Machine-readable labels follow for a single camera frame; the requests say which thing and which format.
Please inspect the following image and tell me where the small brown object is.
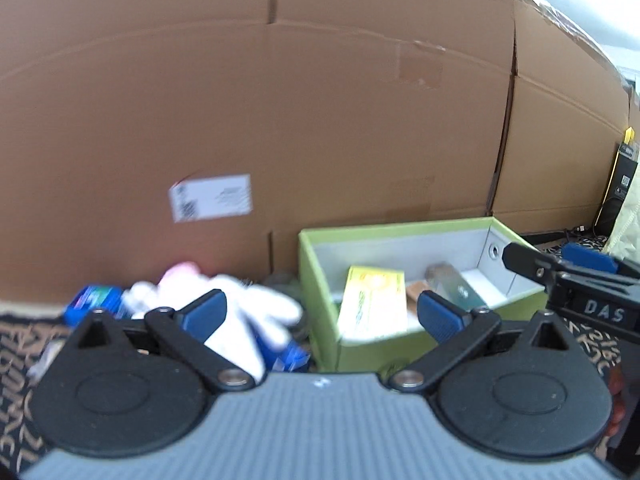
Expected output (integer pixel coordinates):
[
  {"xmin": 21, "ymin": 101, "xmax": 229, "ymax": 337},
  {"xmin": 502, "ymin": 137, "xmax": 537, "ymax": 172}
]
[{"xmin": 405, "ymin": 280, "xmax": 429, "ymax": 319}]

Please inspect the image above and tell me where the large brown cardboard box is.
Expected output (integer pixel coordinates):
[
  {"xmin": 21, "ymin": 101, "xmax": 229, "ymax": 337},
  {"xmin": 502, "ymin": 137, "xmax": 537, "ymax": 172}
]
[{"xmin": 0, "ymin": 0, "xmax": 517, "ymax": 313}]

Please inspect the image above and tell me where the cream fabric bag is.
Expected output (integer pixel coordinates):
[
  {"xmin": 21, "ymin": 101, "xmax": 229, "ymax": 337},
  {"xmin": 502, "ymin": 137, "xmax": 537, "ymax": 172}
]
[{"xmin": 601, "ymin": 160, "xmax": 640, "ymax": 277}]

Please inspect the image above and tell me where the black and yellow box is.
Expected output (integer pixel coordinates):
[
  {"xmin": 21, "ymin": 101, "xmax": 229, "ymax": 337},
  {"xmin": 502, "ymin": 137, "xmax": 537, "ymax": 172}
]
[{"xmin": 594, "ymin": 127, "xmax": 640, "ymax": 237}]

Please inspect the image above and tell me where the black patterned cloth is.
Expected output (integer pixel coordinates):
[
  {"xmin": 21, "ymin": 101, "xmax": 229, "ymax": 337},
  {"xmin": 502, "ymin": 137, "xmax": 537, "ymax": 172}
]
[{"xmin": 0, "ymin": 232, "xmax": 628, "ymax": 478}]

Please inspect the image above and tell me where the small colourful blue packet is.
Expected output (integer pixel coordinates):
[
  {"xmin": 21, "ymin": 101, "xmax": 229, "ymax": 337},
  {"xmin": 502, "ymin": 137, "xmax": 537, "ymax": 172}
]
[{"xmin": 64, "ymin": 285, "xmax": 127, "ymax": 327}]

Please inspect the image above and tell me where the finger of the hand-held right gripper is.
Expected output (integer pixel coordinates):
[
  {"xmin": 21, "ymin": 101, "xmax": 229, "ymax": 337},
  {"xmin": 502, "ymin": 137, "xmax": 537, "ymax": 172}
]
[
  {"xmin": 501, "ymin": 242, "xmax": 567, "ymax": 289},
  {"xmin": 561, "ymin": 242, "xmax": 619, "ymax": 275}
]

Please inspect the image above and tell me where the white plush toy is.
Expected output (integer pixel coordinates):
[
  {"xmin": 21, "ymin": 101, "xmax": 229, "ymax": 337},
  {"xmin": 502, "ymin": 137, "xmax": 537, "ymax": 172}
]
[{"xmin": 122, "ymin": 261, "xmax": 303, "ymax": 381}]

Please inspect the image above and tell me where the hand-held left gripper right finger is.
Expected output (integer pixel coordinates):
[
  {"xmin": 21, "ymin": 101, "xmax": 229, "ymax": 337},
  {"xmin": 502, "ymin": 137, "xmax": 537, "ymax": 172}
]
[{"xmin": 388, "ymin": 290, "xmax": 582, "ymax": 394}]

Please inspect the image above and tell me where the yellow-green medicine box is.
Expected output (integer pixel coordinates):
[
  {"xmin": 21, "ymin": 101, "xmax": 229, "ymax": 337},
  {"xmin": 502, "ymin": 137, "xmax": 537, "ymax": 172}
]
[{"xmin": 337, "ymin": 265, "xmax": 409, "ymax": 345}]

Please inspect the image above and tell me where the green cardboard box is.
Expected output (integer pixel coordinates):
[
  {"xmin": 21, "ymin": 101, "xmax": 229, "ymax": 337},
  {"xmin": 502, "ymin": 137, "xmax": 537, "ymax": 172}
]
[{"xmin": 298, "ymin": 216, "xmax": 548, "ymax": 376}]

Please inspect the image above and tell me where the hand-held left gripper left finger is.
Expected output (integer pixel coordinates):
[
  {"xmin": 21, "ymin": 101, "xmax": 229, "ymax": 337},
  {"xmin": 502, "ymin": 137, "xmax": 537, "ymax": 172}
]
[{"xmin": 62, "ymin": 289, "xmax": 257, "ymax": 394}]

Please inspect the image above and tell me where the white shipping label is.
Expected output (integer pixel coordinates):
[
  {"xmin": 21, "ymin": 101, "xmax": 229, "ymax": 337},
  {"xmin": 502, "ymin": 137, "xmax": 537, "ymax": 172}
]
[{"xmin": 169, "ymin": 174, "xmax": 253, "ymax": 224}]

